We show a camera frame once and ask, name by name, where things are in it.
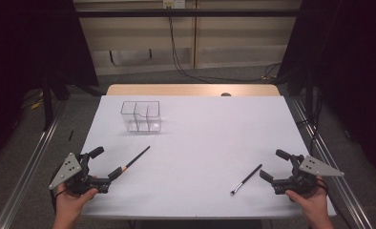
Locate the black stand pole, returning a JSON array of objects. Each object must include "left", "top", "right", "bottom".
[
  {"left": 42, "top": 75, "right": 54, "bottom": 132},
  {"left": 304, "top": 70, "right": 316, "bottom": 125}
]

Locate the black wall cable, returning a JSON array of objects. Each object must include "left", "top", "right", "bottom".
[{"left": 167, "top": 6, "right": 282, "bottom": 84}]

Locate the person's left hand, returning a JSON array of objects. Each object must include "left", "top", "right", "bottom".
[{"left": 54, "top": 187, "right": 99, "bottom": 222}]

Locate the white wall socket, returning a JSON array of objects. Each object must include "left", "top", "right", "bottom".
[{"left": 162, "top": 0, "right": 186, "bottom": 10}]

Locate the right hand-held gripper black cable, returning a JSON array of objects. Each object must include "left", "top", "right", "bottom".
[{"left": 315, "top": 177, "right": 352, "bottom": 229}]

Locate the left hand-held gripper black cable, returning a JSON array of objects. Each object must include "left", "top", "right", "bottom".
[{"left": 50, "top": 173, "right": 67, "bottom": 216}]

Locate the black brush with silver ferrule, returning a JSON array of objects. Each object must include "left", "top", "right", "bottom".
[{"left": 229, "top": 163, "right": 263, "bottom": 197}]

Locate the black curtain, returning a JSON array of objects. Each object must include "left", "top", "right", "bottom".
[
  {"left": 276, "top": 0, "right": 376, "bottom": 184},
  {"left": 0, "top": 0, "right": 99, "bottom": 170}
]

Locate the clear plastic organizer box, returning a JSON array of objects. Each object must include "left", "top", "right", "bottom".
[{"left": 120, "top": 100, "right": 162, "bottom": 134}]

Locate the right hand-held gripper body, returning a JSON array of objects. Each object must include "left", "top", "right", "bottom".
[{"left": 271, "top": 155, "right": 345, "bottom": 196}]

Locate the black brush with gold ferrule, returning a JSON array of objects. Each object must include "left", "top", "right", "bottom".
[{"left": 120, "top": 145, "right": 152, "bottom": 174}]

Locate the hand-held gripper black cable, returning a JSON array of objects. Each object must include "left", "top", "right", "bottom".
[
  {"left": 315, "top": 177, "right": 352, "bottom": 229},
  {"left": 50, "top": 173, "right": 67, "bottom": 216}
]

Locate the white table cover sheet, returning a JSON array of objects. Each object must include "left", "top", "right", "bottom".
[{"left": 79, "top": 94, "right": 337, "bottom": 220}]

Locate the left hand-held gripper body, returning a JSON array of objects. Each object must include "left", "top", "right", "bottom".
[{"left": 48, "top": 152, "right": 112, "bottom": 197}]

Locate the wooden table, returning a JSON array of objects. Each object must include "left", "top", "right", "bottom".
[{"left": 105, "top": 83, "right": 281, "bottom": 97}]

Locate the black horizontal bar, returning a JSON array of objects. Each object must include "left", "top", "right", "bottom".
[{"left": 75, "top": 9, "right": 302, "bottom": 18}]

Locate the person's right hand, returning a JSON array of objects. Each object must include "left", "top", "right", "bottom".
[{"left": 284, "top": 187, "right": 332, "bottom": 222}]

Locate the metal floor rail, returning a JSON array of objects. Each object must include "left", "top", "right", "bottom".
[
  {"left": 0, "top": 104, "right": 66, "bottom": 229},
  {"left": 290, "top": 98, "right": 373, "bottom": 229}
]

